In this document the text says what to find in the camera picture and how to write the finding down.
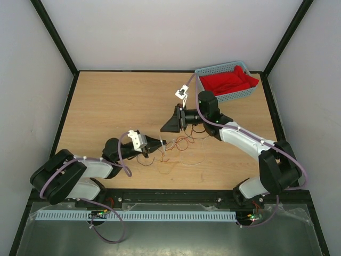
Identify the red cloth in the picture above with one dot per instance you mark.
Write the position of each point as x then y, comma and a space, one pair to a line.
228, 82

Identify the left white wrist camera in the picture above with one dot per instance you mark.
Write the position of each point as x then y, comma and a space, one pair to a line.
139, 140

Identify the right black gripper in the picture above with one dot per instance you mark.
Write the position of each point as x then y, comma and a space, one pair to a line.
173, 125

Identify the light blue plastic basket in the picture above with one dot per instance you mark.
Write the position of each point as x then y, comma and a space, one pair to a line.
226, 67

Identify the light blue slotted cable duct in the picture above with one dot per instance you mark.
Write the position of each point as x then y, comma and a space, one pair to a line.
154, 216

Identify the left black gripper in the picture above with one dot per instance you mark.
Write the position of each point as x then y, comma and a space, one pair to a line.
153, 144

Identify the right green circuit board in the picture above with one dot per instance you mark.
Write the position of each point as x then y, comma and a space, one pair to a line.
254, 217

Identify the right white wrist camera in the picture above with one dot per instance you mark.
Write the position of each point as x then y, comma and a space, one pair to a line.
182, 94

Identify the left green circuit board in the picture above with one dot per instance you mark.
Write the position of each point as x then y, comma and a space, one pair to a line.
97, 215

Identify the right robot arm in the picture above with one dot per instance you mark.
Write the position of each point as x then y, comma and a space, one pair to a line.
278, 167

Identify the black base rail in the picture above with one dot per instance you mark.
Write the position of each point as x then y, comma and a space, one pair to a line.
223, 199

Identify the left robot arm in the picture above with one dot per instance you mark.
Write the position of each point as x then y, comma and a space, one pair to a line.
66, 175

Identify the white zip tie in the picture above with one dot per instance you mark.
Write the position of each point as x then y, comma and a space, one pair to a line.
163, 144

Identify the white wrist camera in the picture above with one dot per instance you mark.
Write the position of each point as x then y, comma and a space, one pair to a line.
182, 94
139, 140

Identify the green circuit board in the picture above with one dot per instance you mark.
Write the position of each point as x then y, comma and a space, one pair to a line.
254, 217
97, 215

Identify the black aluminium frame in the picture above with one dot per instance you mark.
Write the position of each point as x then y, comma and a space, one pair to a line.
299, 15

